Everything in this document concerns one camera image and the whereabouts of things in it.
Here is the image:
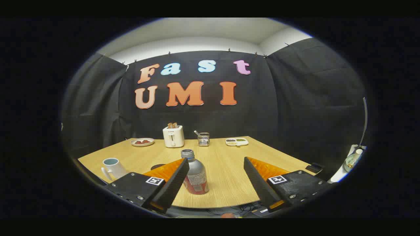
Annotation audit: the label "white cup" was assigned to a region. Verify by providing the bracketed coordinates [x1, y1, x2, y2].
[101, 158, 129, 182]

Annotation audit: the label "round greenish bowl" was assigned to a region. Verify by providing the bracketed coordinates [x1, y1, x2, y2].
[344, 149, 363, 172]

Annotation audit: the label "black cables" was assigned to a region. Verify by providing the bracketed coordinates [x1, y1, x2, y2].
[210, 203, 263, 217]

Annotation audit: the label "white round plate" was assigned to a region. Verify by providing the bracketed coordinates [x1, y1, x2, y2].
[131, 138, 155, 147]

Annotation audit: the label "black backdrop cloth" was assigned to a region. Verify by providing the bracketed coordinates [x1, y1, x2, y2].
[62, 38, 366, 177]

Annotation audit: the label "white divided tray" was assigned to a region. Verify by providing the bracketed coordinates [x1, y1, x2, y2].
[225, 138, 249, 147]

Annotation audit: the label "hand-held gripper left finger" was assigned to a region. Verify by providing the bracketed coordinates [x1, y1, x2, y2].
[104, 158, 190, 213]

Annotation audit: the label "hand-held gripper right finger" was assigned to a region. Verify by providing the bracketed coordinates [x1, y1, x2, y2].
[243, 157, 333, 213]

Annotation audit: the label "white side surface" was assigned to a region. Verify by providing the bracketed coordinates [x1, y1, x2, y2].
[328, 144, 366, 183]

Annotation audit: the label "silver bottle with red label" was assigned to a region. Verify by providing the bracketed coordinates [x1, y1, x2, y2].
[181, 149, 209, 195]

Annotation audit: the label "small black box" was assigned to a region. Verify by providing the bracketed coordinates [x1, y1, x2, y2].
[305, 163, 324, 174]

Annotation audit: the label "white toaster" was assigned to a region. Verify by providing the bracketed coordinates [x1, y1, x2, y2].
[162, 125, 185, 148]

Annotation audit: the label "wooden table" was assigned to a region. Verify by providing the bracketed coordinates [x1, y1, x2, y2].
[78, 136, 324, 209]

